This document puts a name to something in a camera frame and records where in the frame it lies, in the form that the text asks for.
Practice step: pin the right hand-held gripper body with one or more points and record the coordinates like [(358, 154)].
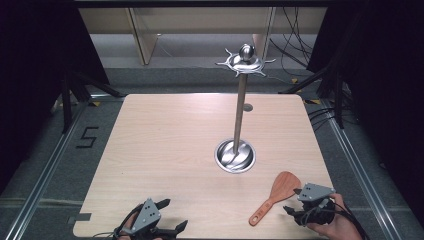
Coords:
[(315, 195)]

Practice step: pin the black tripod stand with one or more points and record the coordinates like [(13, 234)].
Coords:
[(338, 100), (66, 106)]

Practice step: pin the person's right hand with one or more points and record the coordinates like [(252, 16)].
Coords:
[(336, 226)]

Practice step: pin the wooden rice paddle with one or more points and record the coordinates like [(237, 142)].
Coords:
[(283, 188)]

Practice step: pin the black tape strip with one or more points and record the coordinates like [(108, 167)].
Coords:
[(80, 218)]

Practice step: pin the black curtain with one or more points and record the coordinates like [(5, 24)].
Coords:
[(383, 83), (36, 66)]

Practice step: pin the light wooden desk frame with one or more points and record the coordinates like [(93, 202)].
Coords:
[(143, 40)]

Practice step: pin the yellow black floor marker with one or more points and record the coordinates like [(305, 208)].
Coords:
[(295, 81), (312, 101), (96, 103)]

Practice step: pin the person's left hand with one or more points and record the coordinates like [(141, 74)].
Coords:
[(130, 220)]

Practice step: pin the steel utensil rack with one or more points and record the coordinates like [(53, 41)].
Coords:
[(239, 116)]

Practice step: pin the aluminium floor rail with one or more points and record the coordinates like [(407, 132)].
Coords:
[(40, 180), (363, 173)]

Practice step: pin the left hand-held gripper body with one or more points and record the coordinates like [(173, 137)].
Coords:
[(146, 215)]

